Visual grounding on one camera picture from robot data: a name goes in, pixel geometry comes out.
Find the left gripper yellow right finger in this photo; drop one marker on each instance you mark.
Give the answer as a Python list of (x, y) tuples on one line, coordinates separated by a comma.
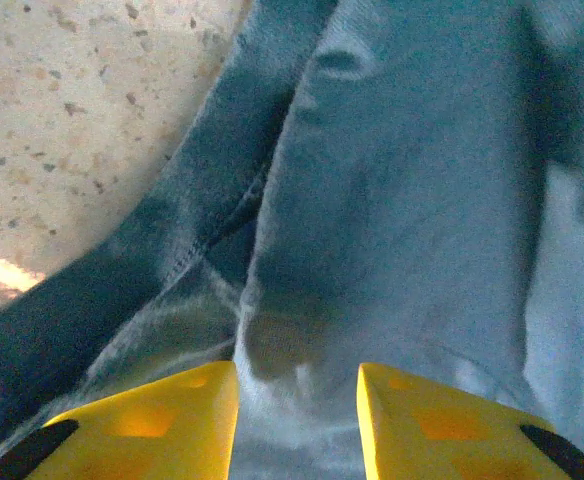
[(447, 435)]

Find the dark blue t-shirt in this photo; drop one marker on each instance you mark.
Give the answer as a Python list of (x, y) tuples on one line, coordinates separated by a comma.
[(397, 200)]

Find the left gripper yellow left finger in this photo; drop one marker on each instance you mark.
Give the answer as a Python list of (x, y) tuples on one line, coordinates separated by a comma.
[(162, 430)]

